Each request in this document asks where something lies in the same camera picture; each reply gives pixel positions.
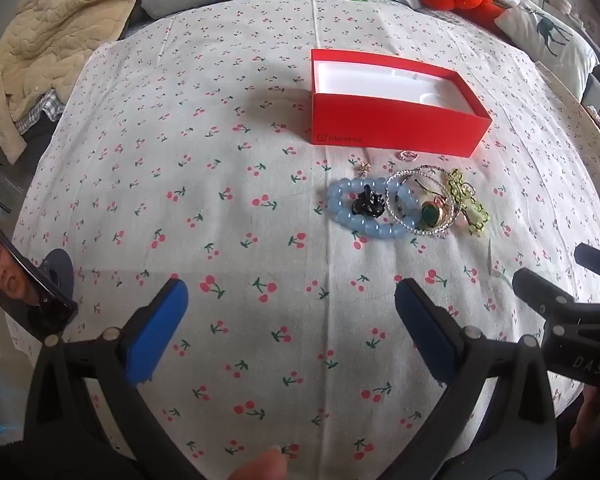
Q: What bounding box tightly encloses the beige quilted blanket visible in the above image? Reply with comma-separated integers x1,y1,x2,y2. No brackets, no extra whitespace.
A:
0,0,157,165

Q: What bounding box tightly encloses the cherry print tablecloth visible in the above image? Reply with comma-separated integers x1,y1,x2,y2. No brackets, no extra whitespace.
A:
10,0,600,480

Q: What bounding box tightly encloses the deer print pillow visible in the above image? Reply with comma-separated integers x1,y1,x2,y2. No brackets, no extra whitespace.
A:
495,1,600,103

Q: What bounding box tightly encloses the blue bead bracelet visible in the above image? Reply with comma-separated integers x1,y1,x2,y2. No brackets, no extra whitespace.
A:
326,176,421,241

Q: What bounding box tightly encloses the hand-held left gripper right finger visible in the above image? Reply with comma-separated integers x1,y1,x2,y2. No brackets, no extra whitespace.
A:
394,277,559,480

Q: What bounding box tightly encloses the silver bead bracelet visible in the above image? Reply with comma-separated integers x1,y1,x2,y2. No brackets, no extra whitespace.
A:
385,166,457,238

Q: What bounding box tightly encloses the person's left hand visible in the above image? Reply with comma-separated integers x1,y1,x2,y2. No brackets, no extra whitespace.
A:
229,447,289,480

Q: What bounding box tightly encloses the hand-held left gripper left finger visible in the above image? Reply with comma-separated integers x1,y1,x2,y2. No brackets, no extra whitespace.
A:
22,277,189,480

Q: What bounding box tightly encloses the checked cloth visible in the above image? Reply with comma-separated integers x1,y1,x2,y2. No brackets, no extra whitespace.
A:
14,87,66,123

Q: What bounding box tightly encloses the red cardboard box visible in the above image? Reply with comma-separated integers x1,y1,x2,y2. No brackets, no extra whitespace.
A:
310,48,493,159

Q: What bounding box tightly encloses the yellow-green bead bracelet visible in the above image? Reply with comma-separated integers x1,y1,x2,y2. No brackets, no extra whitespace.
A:
446,168,491,234

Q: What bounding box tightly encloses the green gem gold ring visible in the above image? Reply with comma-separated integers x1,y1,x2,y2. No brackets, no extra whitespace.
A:
420,196,456,231

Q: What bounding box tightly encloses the black hair claw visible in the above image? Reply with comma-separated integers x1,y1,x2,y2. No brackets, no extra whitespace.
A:
351,183,387,219

